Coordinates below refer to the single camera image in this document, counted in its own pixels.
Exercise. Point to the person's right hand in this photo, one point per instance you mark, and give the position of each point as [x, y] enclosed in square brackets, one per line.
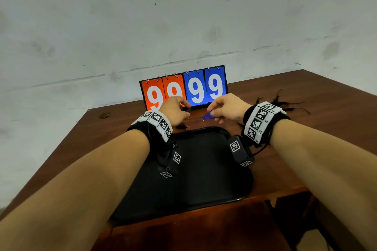
[231, 108]

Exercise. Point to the person's left hand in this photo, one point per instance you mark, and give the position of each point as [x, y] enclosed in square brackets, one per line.
[175, 111]

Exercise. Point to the black plastic tray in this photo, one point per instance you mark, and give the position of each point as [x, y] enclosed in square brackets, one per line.
[200, 177]

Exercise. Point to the person's right forearm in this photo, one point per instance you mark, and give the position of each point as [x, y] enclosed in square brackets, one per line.
[330, 168]

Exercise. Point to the person's left forearm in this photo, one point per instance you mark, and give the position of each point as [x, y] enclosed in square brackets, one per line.
[73, 198]

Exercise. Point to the black white marker wristband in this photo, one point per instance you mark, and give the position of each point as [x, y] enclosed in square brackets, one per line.
[159, 122]
[259, 121]

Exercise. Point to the orange blue flip scoreboard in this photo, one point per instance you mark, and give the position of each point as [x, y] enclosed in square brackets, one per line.
[197, 89]

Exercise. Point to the brown wooden desk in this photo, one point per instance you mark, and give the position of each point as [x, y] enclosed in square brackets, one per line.
[338, 98]

